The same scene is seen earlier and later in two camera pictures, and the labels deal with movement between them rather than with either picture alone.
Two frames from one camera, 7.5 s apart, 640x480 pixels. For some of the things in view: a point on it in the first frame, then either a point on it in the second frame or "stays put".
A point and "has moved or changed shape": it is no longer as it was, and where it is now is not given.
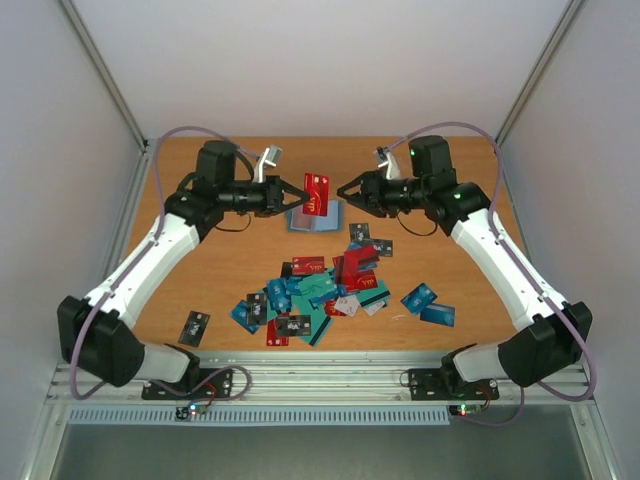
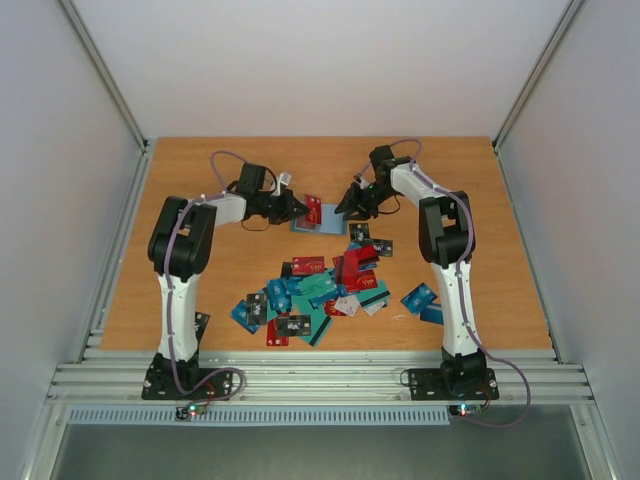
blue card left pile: [279, 295] stays put
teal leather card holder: [334, 222] stays put
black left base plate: [203, 384] stays put
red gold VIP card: [317, 185] has moved or changed shape
